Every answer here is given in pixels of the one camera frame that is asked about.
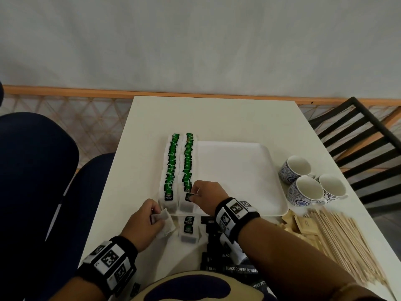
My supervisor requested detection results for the pile of brown sugar packets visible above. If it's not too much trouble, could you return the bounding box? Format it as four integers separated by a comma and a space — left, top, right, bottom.
275, 212, 328, 252

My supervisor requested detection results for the pile of black coffee packets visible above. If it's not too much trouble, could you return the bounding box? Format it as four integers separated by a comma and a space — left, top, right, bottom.
199, 216, 276, 296

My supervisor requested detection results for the pile of wooden stir sticks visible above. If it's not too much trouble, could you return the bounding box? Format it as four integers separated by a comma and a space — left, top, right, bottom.
305, 207, 390, 290

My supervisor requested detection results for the wooden baseboard strip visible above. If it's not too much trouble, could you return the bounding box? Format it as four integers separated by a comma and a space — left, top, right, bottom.
0, 85, 401, 107

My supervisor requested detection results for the blue patterned white cup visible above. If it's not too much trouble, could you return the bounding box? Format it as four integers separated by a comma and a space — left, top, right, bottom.
318, 173, 348, 203
288, 176, 327, 207
280, 155, 316, 185

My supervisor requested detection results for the person's left forearm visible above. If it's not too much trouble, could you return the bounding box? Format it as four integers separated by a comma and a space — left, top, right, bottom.
54, 251, 148, 301

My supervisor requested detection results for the white square tray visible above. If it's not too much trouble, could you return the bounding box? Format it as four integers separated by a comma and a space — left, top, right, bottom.
163, 140, 289, 217

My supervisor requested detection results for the person's right forearm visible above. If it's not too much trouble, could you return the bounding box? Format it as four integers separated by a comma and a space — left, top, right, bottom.
232, 213, 389, 301

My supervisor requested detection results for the row of green tea bags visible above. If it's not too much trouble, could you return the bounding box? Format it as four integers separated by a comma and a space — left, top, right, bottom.
158, 133, 181, 210
178, 132, 198, 215

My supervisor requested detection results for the person's right hand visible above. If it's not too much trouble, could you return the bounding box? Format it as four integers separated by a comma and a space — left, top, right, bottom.
189, 180, 229, 217

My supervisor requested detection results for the black slatted chair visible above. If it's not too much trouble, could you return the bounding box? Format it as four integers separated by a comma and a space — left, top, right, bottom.
308, 97, 401, 213

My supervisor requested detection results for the dark blue chair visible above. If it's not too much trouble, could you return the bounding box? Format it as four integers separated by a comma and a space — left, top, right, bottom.
0, 112, 117, 301

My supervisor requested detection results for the white tea bag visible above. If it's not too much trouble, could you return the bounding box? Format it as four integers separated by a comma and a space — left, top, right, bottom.
150, 208, 176, 239

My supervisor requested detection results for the black marker wrist band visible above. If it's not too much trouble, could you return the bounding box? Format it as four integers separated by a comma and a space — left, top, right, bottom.
214, 198, 261, 245
76, 236, 138, 296

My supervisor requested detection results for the person's left hand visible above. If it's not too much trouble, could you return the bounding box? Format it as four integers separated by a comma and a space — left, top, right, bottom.
120, 199, 167, 253

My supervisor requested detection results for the person's patterned shirt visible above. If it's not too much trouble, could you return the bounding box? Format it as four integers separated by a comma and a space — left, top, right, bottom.
137, 269, 278, 301

